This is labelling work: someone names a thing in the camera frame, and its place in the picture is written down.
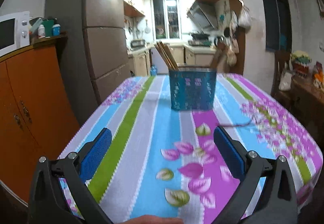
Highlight dark curtained window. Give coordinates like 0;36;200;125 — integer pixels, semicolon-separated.
257;0;291;51

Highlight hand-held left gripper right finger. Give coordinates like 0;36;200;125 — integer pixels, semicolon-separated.
214;126;297;224

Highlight grey refrigerator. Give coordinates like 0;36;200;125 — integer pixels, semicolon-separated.
46;0;132;110

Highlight cream base kitchen cabinets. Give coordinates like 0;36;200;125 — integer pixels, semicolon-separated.
128;46;215;76

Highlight white microwave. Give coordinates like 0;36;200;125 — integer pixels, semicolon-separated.
0;11;30;56

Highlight floral striped tablecloth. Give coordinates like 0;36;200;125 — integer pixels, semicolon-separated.
58;73;320;224

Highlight set of wooden chopsticks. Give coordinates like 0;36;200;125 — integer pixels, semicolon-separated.
154;41;226;71

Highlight dark wooden chair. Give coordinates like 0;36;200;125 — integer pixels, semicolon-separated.
272;51;291;98

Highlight white sack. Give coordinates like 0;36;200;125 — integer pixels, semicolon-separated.
278;70;293;91

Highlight steel range hood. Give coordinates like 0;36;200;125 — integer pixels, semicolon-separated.
187;1;219;30

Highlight green box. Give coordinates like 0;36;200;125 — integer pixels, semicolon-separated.
42;20;55;36

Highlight person's left hand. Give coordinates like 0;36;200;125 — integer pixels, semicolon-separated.
119;214;184;224

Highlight glossy wooden side table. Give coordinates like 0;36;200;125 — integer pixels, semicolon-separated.
275;80;324;133

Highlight hanging cloth bags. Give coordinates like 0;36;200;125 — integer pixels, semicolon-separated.
226;37;240;66

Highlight hanging white plastic bag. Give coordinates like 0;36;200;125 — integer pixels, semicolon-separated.
238;6;252;27

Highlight blue perforated utensil holder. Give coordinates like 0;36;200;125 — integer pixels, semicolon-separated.
169;68;217;111

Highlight barred kitchen window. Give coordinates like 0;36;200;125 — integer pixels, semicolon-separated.
152;0;180;40

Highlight black wok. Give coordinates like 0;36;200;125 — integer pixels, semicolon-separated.
190;32;210;40

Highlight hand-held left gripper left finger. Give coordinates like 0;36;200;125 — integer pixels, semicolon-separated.
28;127;113;224

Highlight orange wooden cabinet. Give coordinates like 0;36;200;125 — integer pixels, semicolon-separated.
0;33;81;204

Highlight flower basket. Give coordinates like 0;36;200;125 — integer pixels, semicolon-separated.
291;51;312;73

